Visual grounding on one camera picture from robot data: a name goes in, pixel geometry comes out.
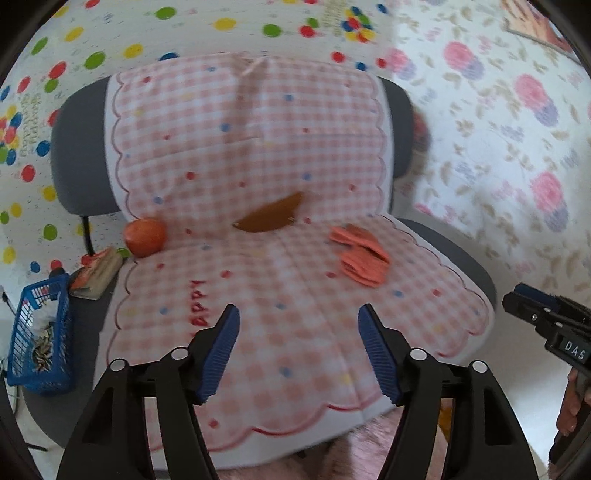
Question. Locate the orange round fruit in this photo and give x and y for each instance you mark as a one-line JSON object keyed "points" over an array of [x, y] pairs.
{"points": [[145, 237]]}

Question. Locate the pink fluffy rug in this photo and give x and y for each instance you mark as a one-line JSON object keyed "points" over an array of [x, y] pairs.
{"points": [[332, 461]]}

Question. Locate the grey chair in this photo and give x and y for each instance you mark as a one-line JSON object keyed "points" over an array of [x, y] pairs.
{"points": [[83, 138]]}

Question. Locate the pile of striped seed shells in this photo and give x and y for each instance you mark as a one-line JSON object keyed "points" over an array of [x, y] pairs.
{"points": [[44, 350]]}

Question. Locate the wall picture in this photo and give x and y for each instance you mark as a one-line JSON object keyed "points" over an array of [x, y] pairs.
{"points": [[540, 25]]}

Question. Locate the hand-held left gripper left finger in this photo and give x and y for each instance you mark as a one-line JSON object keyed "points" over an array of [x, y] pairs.
{"points": [[217, 355]]}

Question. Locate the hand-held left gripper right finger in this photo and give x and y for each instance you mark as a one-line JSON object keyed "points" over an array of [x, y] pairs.
{"points": [[381, 360]]}

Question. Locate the blue plastic basket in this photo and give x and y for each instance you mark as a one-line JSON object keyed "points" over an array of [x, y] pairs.
{"points": [[27, 383]]}

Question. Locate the pink checkered cloth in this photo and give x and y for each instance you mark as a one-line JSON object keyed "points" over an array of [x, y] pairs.
{"points": [[277, 138]]}

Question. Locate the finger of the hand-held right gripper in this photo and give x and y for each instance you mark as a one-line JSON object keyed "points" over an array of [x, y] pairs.
{"points": [[526, 311], [538, 295]]}

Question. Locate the brown crescent wooden piece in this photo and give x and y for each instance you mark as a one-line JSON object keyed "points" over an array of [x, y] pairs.
{"points": [[272, 217]]}

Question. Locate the person's right hand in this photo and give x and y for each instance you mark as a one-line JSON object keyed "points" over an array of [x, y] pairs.
{"points": [[570, 401]]}

